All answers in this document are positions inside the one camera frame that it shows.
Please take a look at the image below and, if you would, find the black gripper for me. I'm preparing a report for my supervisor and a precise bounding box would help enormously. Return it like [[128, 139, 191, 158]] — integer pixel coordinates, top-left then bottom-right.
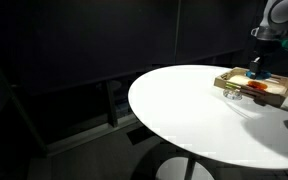
[[249, 39, 276, 75]]

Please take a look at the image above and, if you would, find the blue toy ring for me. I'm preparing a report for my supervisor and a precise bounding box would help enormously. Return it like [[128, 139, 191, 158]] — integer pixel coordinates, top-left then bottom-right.
[[245, 69, 272, 81]]

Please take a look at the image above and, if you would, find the wooden slatted box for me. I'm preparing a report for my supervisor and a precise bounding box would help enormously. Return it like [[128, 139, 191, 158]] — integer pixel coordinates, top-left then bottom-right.
[[213, 66, 288, 108]]

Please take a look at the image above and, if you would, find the black diagonal pole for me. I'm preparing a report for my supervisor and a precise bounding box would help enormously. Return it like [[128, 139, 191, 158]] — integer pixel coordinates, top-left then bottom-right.
[[0, 43, 49, 156]]

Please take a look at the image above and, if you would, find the orange toy ring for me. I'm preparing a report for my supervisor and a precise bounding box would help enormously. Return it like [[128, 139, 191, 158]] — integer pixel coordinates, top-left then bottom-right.
[[247, 80, 269, 92]]

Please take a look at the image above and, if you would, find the green toy ring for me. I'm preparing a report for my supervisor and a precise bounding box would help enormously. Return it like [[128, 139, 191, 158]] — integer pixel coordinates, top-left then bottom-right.
[[225, 82, 242, 90]]

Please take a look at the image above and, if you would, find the white table pedestal base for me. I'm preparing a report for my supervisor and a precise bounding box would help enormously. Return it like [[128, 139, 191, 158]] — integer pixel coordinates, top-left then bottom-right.
[[154, 155, 215, 180]]

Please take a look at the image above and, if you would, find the dark vertical support post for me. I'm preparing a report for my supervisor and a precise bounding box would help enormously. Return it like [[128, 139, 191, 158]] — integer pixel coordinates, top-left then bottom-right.
[[105, 80, 119, 128]]

